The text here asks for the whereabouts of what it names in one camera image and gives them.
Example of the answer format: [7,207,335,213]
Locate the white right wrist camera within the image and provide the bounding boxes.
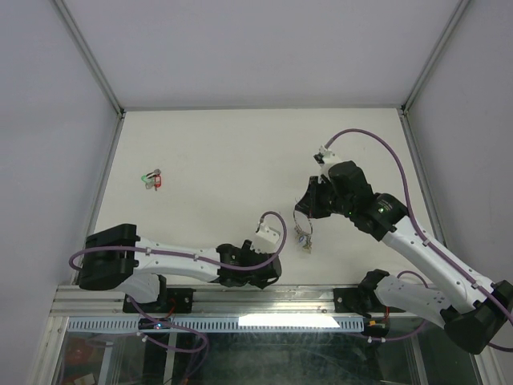
[313,145,342,176]

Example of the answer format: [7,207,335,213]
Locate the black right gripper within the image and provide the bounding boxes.
[296,176,353,219]

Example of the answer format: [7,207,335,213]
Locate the key with red tag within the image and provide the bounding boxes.
[152,175,162,191]

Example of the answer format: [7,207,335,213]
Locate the white slotted cable duct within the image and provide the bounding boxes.
[67,314,365,334]

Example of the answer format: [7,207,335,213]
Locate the left aluminium frame post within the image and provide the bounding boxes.
[50,0,125,117]

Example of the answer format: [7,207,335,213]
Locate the metal mounting rail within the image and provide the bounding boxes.
[54,283,406,314]

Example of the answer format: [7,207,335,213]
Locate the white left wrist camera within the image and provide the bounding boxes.
[252,217,281,253]

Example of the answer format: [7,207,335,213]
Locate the key with green tag left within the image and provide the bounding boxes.
[141,169,161,189]

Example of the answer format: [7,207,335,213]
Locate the aluminium frame post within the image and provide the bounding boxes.
[50,0,125,117]
[401,0,473,115]

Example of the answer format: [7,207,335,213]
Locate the right aluminium frame post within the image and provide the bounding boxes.
[401,0,473,115]

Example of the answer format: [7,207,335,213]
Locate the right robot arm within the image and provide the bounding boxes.
[295,160,512,355]

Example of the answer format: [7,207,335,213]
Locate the silver keyring with keys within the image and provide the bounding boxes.
[293,200,313,254]

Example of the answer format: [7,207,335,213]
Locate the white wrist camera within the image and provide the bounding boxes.
[252,217,281,253]
[313,145,342,176]

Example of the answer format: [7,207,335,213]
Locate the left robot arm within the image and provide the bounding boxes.
[78,222,286,312]

